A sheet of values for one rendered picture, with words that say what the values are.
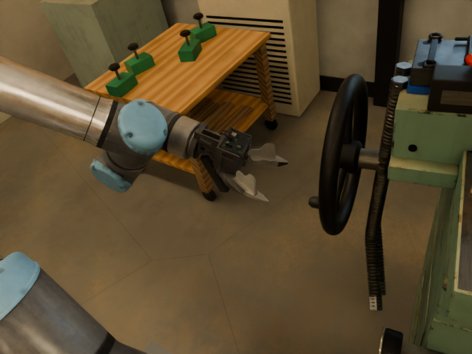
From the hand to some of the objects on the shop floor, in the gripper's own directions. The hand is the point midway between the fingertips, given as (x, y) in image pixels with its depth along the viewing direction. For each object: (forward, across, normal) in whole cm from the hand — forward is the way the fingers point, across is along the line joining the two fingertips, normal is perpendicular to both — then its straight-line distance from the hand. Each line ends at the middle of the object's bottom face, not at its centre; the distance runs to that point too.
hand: (276, 182), depth 88 cm
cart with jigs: (-48, +78, +91) cm, 129 cm away
